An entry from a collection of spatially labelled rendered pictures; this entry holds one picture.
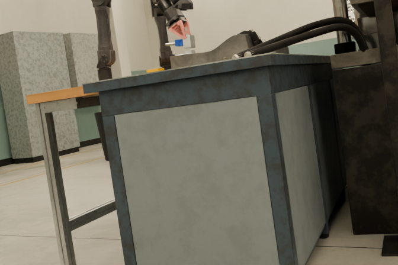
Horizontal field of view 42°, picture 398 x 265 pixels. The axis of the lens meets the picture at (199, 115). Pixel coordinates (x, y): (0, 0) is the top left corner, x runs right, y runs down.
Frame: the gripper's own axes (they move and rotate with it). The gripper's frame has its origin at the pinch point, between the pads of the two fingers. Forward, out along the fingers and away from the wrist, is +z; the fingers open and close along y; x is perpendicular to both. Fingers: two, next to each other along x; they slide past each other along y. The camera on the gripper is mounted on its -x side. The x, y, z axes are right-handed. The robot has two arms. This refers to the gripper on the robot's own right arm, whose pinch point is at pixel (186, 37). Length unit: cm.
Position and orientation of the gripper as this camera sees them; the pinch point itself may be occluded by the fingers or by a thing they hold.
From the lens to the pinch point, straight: 228.2
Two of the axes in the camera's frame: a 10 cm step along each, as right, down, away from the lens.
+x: -7.5, 5.5, 3.6
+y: 3.7, -0.9, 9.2
